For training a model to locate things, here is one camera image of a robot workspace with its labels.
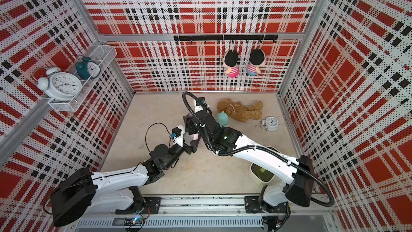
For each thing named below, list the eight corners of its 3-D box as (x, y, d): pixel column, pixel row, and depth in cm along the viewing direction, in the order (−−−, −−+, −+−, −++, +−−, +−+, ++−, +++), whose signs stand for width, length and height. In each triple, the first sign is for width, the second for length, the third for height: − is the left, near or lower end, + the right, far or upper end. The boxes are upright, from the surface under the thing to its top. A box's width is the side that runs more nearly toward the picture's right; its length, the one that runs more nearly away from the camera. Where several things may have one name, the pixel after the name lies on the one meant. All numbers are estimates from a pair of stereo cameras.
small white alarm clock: (261, 131, 101) (262, 128, 98) (258, 120, 107) (260, 116, 104) (278, 131, 101) (280, 128, 98) (275, 120, 107) (276, 116, 104)
